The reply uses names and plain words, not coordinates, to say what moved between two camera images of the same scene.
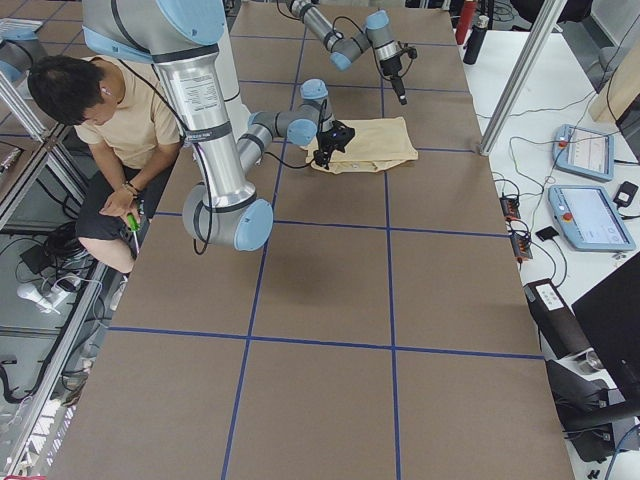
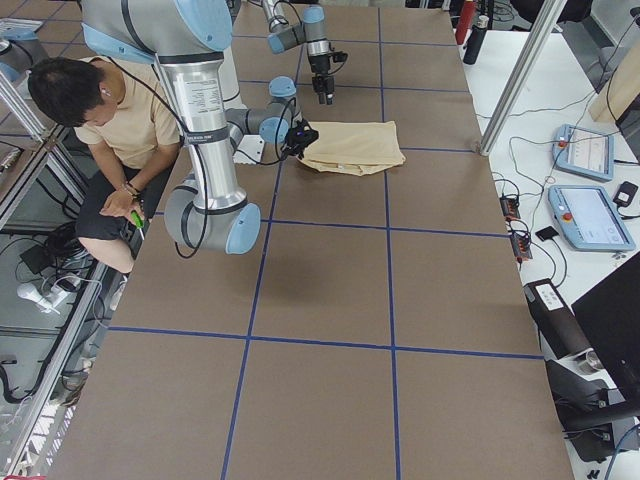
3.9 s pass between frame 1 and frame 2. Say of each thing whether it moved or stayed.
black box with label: stayed
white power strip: stayed
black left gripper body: moved
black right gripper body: moved
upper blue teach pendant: stayed
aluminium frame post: stayed
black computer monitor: stayed
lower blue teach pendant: stayed
